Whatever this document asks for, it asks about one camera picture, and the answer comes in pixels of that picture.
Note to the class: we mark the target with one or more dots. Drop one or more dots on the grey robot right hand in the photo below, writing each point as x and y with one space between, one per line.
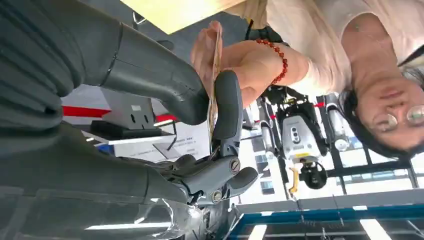
82 165

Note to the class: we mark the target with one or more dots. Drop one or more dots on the clear plastic cover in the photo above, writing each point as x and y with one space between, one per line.
99 218

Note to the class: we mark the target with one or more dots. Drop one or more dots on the grey kiosk panel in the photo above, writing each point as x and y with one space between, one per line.
129 111

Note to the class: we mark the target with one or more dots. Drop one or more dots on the white printed sign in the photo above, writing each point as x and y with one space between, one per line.
192 142

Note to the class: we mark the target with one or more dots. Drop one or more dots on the person's left hand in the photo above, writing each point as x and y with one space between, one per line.
245 66

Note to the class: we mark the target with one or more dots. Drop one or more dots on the background humanoid robot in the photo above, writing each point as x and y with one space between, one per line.
299 139

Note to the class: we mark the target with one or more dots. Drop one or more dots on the person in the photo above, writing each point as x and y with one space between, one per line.
331 39

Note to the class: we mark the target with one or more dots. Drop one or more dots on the person's glasses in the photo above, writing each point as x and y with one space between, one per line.
386 122

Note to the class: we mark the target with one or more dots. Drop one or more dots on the blue metal frame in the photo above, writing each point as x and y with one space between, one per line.
314 215

